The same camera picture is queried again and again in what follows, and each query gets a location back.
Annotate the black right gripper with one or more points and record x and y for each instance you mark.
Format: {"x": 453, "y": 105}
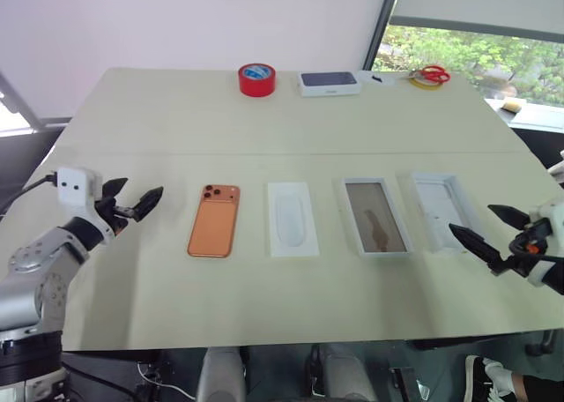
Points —
{"x": 529, "y": 247}

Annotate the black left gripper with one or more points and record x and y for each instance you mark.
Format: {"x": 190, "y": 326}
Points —
{"x": 112, "y": 210}

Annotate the orange smartphone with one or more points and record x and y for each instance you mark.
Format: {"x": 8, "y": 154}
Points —
{"x": 211, "y": 225}

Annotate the white paper insert tray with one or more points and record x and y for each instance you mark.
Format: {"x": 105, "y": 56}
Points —
{"x": 293, "y": 219}

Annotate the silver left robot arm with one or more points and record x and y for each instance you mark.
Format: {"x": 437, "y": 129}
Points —
{"x": 48, "y": 283}

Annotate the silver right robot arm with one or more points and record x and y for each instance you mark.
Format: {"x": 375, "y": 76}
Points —
{"x": 557, "y": 283}

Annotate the white box with dark top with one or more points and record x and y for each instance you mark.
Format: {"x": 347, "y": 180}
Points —
{"x": 328, "y": 79}

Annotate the yellow sponge block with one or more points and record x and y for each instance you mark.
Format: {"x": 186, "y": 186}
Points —
{"x": 511, "y": 107}

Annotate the black white sneaker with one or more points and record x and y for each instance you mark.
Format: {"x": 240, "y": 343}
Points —
{"x": 476, "y": 375}

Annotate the yellow tape roll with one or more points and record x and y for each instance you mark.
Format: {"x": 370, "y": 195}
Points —
{"x": 425, "y": 87}

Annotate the red tape roll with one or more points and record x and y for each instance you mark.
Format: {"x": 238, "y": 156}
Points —
{"x": 257, "y": 87}

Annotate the small black object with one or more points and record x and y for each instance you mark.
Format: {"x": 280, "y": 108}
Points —
{"x": 376, "y": 79}

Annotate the grey rounded shape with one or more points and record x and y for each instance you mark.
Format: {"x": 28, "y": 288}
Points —
{"x": 348, "y": 375}
{"x": 220, "y": 375}

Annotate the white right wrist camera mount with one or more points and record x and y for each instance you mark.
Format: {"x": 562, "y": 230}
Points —
{"x": 539, "y": 212}

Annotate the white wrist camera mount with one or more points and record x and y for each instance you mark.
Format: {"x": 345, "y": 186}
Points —
{"x": 75, "y": 186}
{"x": 539, "y": 212}

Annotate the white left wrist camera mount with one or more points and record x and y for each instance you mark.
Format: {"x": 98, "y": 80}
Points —
{"x": 75, "y": 186}

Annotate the slanted window frame bar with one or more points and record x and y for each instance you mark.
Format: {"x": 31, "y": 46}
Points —
{"x": 24, "y": 104}

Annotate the black window frame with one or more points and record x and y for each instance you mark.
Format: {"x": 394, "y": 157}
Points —
{"x": 381, "y": 27}

